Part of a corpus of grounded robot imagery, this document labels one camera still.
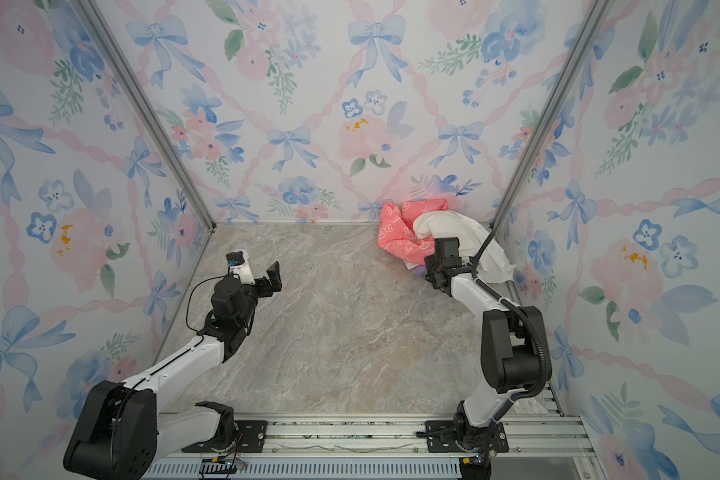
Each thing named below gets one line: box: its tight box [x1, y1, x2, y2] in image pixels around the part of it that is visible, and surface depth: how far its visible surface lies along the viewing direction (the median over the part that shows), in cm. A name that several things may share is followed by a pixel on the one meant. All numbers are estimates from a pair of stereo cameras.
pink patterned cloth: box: [378, 199, 448, 265], surface depth 112 cm
